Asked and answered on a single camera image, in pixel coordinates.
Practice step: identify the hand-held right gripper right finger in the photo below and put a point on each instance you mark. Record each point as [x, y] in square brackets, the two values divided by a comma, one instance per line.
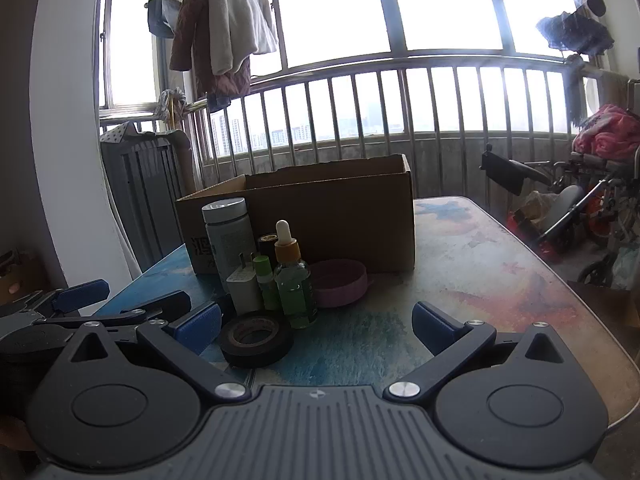
[432, 327]

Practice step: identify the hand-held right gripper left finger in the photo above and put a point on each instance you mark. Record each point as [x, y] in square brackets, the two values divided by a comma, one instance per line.
[200, 327]

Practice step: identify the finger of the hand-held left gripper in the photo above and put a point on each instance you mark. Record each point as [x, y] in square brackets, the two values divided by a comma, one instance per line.
[160, 305]
[82, 294]

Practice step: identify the white charger plug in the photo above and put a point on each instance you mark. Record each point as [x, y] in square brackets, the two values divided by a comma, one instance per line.
[244, 292]

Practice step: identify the green ball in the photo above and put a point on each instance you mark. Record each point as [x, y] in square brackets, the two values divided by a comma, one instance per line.
[265, 285]

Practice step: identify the black tape roll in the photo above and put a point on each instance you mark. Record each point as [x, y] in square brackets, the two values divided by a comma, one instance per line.
[280, 345]

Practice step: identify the white-capped plastic jar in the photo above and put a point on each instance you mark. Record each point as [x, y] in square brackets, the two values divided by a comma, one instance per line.
[225, 245]

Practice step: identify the pink round bowl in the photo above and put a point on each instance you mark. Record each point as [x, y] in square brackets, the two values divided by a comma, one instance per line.
[345, 290]

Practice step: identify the orange bottle with cream cap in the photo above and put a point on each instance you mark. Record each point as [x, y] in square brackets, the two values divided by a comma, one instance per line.
[295, 295]

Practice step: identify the small black tube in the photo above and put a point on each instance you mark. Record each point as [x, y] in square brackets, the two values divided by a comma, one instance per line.
[266, 247]

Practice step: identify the brown cardboard box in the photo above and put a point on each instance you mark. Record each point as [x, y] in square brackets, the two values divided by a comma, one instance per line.
[340, 220]

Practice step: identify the grey plastic cabinet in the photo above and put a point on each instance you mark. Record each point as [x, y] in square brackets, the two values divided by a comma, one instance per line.
[140, 195]

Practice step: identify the brown padded roll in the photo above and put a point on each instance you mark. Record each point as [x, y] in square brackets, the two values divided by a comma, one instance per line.
[185, 160]

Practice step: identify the white perforated board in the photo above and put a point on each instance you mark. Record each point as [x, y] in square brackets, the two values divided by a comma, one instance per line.
[117, 135]

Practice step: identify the wheelchair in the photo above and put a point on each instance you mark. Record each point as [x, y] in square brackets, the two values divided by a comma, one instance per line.
[505, 167]

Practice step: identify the grey wheelchair cushion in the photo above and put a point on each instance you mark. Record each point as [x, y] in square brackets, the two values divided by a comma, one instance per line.
[565, 210]

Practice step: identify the pink blanket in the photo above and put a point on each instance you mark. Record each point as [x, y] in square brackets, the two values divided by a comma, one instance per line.
[610, 132]

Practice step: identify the brown quilted coat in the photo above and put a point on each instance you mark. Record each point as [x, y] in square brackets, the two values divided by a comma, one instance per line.
[190, 35]

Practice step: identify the metal balcony railing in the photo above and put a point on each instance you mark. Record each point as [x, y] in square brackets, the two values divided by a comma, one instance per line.
[350, 57]

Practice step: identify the dark hanging bag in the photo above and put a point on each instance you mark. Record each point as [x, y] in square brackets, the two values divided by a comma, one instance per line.
[162, 15]

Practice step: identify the white fleece jacket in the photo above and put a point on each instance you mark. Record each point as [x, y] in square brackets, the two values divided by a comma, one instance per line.
[240, 20]

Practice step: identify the dark hanging garment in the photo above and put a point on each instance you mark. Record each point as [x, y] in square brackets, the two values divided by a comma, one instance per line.
[575, 32]

